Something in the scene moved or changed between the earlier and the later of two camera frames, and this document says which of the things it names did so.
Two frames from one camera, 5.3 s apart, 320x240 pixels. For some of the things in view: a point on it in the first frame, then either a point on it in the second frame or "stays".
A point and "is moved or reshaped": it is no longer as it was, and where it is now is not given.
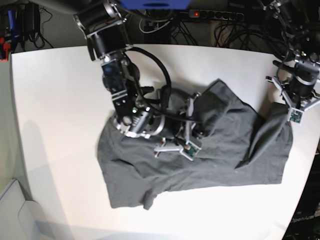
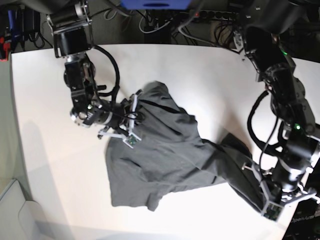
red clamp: x=6 y=46 stays
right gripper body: x=300 y=96 to x=277 y=187
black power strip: x=214 y=14 stays
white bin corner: x=22 y=219 stays
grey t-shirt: x=238 y=147 is moved or reshaped
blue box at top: x=156 y=5 stays
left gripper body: x=184 y=131 to x=120 y=115
